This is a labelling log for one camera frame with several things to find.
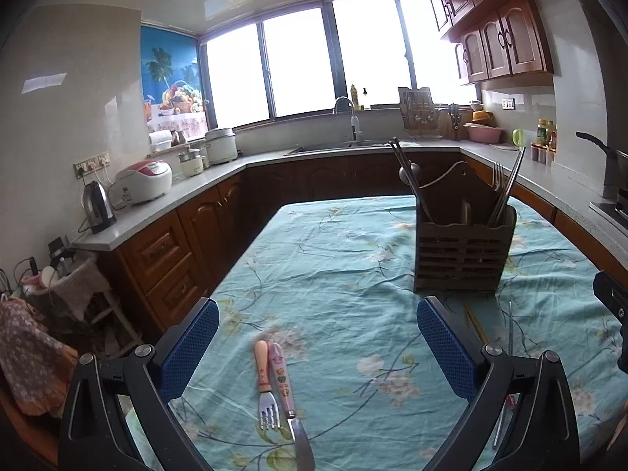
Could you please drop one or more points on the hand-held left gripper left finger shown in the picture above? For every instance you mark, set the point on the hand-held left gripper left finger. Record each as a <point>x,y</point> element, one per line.
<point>189,343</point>

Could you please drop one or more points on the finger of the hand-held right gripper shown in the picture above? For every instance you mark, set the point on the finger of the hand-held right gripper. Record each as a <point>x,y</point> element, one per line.
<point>611,294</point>

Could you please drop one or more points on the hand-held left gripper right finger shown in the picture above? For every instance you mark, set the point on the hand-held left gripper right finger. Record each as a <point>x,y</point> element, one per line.
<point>446,348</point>

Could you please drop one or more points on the brown slatted utensil holder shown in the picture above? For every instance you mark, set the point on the brown slatted utensil holder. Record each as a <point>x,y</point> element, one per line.
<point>456,255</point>

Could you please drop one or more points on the large metal fork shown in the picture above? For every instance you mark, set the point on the large metal fork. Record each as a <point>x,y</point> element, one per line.
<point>494,176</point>
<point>501,176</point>

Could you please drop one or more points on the wooden chopstick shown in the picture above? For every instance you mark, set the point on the wooden chopstick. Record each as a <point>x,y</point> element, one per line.
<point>478,326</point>
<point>473,321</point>

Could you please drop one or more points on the white floor rack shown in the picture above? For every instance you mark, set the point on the white floor rack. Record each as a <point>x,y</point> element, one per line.
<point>117,324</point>

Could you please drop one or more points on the gas stove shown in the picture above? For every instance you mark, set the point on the gas stove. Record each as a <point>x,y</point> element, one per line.
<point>613,213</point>

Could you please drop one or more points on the brown chopstick with red end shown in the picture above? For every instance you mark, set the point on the brown chopstick with red end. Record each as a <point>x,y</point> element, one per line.
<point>511,401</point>

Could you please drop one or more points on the white cloth-lined basket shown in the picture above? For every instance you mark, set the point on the white cloth-lined basket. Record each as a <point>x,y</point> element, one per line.
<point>73,279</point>

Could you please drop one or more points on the teal floral tablecloth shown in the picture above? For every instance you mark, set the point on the teal floral tablecloth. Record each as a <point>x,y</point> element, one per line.
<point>333,265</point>

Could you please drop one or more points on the spice jar rack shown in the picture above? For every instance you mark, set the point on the spice jar rack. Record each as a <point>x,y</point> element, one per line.
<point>543,154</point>

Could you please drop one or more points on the floral brown cloth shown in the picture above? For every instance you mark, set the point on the floral brown cloth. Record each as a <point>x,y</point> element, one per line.
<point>29,353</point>

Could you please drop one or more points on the steel electric kettle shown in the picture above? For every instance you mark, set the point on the steel electric kettle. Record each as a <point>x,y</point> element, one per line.
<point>98,206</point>

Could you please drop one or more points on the white and red rice cooker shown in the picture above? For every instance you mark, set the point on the white and red rice cooker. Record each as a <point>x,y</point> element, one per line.
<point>144,181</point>

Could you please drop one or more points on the red-label sauce bottle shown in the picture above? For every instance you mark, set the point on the red-label sauce bottle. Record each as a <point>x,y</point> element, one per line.
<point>552,133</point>

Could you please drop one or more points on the green-label oil bottle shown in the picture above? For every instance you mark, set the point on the green-label oil bottle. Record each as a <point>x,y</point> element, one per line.
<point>541,130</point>

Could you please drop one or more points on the small white cooking pot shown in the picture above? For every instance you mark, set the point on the small white cooking pot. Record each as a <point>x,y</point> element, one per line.
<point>191,163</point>

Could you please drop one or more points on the green plastic utensil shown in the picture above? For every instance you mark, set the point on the green plastic utensil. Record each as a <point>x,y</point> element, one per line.
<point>517,137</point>

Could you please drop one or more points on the white electric cooker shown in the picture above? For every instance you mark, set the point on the white electric cooker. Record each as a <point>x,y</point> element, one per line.
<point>221,144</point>

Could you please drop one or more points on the white paper towel roll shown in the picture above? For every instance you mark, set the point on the white paper towel roll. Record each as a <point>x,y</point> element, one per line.
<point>159,140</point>

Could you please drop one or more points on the pink plastic basin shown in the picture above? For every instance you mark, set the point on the pink plastic basin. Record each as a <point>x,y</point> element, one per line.
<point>483,132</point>

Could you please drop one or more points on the orange bowl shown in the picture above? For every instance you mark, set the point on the orange bowl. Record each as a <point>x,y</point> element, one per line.
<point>481,117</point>

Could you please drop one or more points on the steel kitchen sink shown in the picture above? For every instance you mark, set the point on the steel kitchen sink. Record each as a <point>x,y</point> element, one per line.
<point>333,147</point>

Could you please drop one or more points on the countertop utensil rack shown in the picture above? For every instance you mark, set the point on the countertop utensil rack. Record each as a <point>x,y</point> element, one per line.
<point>419,108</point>

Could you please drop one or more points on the chrome kitchen faucet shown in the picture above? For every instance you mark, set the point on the chrome kitchen faucet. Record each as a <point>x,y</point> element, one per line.
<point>354,117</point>

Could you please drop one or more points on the dark pump bottle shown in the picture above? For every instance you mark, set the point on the dark pump bottle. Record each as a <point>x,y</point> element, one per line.
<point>365,99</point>

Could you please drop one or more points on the yellow dish soap bottle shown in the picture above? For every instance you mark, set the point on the yellow dish soap bottle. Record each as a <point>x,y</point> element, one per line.
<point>353,97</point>

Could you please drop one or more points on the kitchen window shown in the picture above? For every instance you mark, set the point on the kitchen window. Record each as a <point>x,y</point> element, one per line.
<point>304,64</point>

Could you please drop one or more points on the wall power socket strip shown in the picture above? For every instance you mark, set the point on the wall power socket strip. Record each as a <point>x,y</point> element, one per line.
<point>91,163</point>

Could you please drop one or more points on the wall socket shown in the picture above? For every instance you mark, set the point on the wall socket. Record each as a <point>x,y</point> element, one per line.
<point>509,103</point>

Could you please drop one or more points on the fruit and palm wall poster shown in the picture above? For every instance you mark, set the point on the fruit and palm wall poster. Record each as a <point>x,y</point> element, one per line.
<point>171,73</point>

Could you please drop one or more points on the wooden wall cabinets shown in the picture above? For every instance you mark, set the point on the wooden wall cabinets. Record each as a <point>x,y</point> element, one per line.
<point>490,24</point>

